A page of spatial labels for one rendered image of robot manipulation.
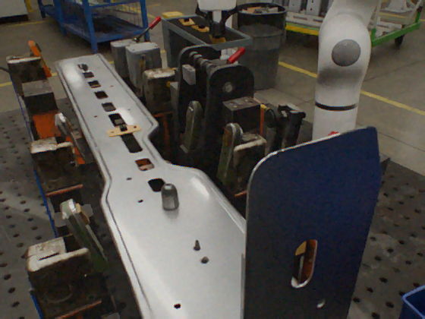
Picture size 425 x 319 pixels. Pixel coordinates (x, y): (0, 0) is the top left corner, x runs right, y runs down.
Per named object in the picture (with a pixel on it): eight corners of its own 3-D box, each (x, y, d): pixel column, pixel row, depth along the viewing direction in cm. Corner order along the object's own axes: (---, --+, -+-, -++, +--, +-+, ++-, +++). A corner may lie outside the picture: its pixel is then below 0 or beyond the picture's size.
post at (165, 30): (170, 126, 166) (159, 18, 142) (186, 122, 169) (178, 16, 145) (176, 134, 160) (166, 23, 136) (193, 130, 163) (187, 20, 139)
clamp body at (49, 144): (56, 249, 107) (19, 138, 88) (102, 235, 111) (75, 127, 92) (61, 273, 99) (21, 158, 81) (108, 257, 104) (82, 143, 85)
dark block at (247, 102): (222, 242, 106) (221, 101, 83) (244, 235, 109) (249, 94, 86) (231, 254, 102) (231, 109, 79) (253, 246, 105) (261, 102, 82)
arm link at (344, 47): (356, 93, 116) (368, 7, 103) (363, 121, 101) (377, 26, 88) (314, 94, 119) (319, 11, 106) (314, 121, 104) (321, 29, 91)
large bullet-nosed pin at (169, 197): (160, 209, 75) (157, 181, 71) (175, 204, 76) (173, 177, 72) (166, 219, 72) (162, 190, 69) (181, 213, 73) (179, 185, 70)
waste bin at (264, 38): (221, 82, 399) (220, 7, 359) (260, 71, 423) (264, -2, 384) (252, 97, 364) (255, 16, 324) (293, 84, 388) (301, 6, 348)
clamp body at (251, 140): (215, 260, 102) (212, 134, 81) (253, 245, 105) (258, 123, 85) (231, 285, 94) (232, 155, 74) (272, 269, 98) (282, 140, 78)
